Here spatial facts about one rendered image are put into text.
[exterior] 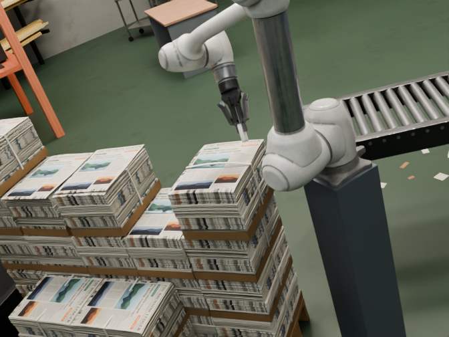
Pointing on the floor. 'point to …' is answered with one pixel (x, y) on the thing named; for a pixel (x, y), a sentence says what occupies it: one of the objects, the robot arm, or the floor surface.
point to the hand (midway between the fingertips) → (242, 132)
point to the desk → (180, 21)
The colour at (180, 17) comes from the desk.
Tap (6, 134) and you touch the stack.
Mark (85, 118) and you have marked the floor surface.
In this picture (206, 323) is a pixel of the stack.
